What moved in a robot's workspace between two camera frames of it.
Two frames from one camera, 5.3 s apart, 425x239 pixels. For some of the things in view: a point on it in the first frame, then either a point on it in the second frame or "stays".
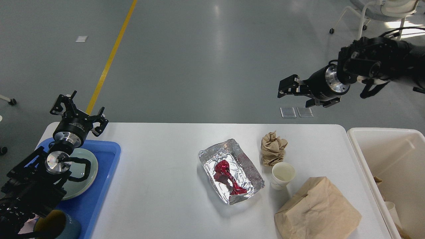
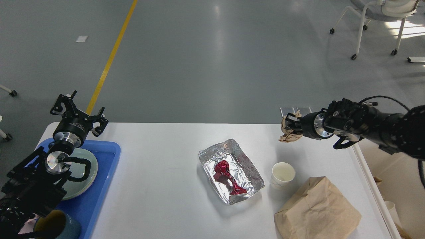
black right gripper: [325, 85] to [310, 125]
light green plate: [74, 188] stays
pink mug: [28, 227] stays
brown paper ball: [272, 148] to [289, 136]
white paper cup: [390, 207] stays
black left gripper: [72, 129] stays
